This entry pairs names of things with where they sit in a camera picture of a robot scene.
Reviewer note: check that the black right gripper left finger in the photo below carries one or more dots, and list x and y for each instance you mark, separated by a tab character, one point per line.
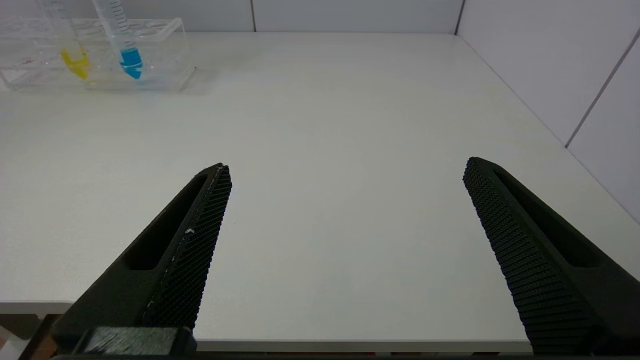
165	280

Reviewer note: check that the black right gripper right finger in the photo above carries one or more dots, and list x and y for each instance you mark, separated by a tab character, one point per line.
550	270

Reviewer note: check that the clear acrylic test tube rack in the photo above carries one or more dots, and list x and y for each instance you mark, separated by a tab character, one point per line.
165	60

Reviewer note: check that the test tube with blue pigment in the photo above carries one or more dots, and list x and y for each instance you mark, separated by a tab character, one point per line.
131	60

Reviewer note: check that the test tube with yellow pigment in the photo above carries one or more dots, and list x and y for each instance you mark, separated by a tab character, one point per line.
76	62

